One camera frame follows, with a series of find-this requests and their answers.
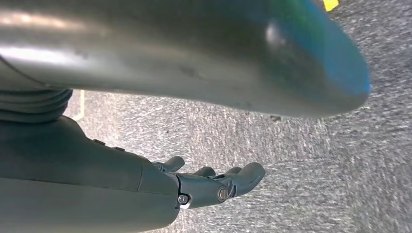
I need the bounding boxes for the yellow floor tape square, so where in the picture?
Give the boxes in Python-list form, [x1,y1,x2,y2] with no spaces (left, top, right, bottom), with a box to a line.
[323,0,340,13]
[72,89,86,122]

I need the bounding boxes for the robot silver torso shell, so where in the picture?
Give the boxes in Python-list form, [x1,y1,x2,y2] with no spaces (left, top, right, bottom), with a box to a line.
[0,0,371,118]

